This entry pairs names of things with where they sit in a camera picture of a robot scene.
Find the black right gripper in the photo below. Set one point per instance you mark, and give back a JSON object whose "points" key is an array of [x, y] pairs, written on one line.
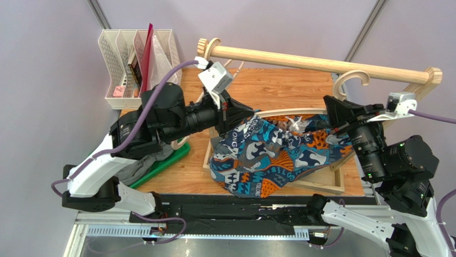
{"points": [[351, 119]]}

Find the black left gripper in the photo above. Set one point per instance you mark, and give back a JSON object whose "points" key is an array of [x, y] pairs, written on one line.
{"points": [[230, 113]]}

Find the patterned blue orange shorts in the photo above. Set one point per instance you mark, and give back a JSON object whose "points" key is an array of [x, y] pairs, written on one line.
{"points": [[262, 155]]}

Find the grey shorts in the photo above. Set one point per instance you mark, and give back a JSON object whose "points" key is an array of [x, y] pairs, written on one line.
{"points": [[133, 172]]}

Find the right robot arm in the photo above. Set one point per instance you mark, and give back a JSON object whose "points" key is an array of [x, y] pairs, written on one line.
{"points": [[401, 172]]}

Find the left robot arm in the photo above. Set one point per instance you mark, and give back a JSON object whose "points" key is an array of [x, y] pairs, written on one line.
{"points": [[163, 117]]}

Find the green plastic tray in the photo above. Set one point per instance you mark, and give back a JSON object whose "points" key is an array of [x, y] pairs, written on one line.
{"points": [[161, 166]]}

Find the wooden clothes rack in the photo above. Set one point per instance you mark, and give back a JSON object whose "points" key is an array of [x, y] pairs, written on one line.
{"points": [[331, 179]]}

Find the clear plastic bag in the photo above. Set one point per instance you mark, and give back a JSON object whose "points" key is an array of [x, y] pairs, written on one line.
{"points": [[163, 57]]}

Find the red folder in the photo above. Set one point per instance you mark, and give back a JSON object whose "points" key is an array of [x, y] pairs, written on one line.
{"points": [[146, 59]]}

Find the white file organizer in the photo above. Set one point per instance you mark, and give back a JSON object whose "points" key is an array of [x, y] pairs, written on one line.
{"points": [[116, 45]]}

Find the dark book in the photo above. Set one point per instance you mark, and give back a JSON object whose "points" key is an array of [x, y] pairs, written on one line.
{"points": [[134, 67]]}

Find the pink eraser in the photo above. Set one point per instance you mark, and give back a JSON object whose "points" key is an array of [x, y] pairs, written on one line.
{"points": [[118, 91]]}

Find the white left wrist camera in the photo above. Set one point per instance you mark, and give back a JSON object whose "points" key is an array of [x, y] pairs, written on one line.
{"points": [[215, 78]]}

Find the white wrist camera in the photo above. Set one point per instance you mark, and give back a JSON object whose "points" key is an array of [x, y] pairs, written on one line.
{"points": [[215, 78], [398, 106]]}

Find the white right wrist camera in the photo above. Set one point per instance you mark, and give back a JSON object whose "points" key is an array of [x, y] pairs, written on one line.
{"points": [[398, 106]]}

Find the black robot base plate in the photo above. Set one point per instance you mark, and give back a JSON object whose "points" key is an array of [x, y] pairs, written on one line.
{"points": [[200, 215]]}

